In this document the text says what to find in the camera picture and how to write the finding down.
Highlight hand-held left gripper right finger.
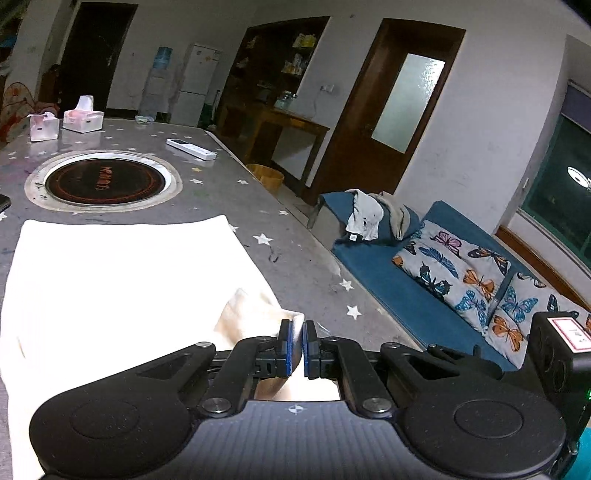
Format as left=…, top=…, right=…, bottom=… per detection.
left=302, top=320, right=490, bottom=418

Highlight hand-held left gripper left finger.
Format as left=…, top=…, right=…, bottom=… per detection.
left=106, top=319, right=295, bottom=418

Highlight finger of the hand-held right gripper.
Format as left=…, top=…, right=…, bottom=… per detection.
left=427, top=344, right=532, bottom=383

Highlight cream sweater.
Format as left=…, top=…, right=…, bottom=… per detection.
left=0, top=215, right=340, bottom=480

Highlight butterfly print cushion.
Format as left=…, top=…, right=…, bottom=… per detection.
left=485, top=272, right=591, bottom=370
left=392, top=219, right=513, bottom=333

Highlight blue sofa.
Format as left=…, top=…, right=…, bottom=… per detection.
left=307, top=189, right=591, bottom=372

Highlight white spotted shirt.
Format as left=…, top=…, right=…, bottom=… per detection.
left=345, top=188, right=385, bottom=241

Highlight grey beige garment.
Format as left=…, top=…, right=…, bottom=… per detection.
left=369, top=193, right=419, bottom=241

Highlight window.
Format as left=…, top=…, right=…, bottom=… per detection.
left=519, top=80, right=591, bottom=259

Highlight round wooden bin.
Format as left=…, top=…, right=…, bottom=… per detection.
left=246, top=164, right=284, bottom=190

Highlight white remote control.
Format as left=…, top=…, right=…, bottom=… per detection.
left=166, top=137, right=218, bottom=161

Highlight wooden side desk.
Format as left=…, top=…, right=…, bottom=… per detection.
left=217, top=102, right=331, bottom=199

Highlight brown door with glass pane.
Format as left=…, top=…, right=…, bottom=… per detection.
left=314, top=18, right=466, bottom=206

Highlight round built-in induction cooktop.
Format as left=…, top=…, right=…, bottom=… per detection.
left=24, top=150, right=183, bottom=214

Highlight white refrigerator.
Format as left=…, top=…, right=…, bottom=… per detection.
left=173, top=43, right=220, bottom=126

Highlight white water dispenser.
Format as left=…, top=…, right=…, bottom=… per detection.
left=141, top=69, right=171, bottom=118

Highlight dark wooden shelf cabinet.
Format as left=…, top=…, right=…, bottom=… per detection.
left=217, top=16, right=331, bottom=134

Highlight white tissue box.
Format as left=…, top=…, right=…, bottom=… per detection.
left=62, top=95, right=105, bottom=133

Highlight small translucent plastic box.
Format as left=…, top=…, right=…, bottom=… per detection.
left=27, top=112, right=61, bottom=141

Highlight dark wooden door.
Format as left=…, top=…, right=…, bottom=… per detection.
left=60, top=2, right=138, bottom=112

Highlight small brown cabinet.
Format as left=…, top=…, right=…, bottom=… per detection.
left=39, top=65, right=63, bottom=116

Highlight printed play tent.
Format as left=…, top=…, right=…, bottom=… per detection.
left=0, top=82, right=38, bottom=144

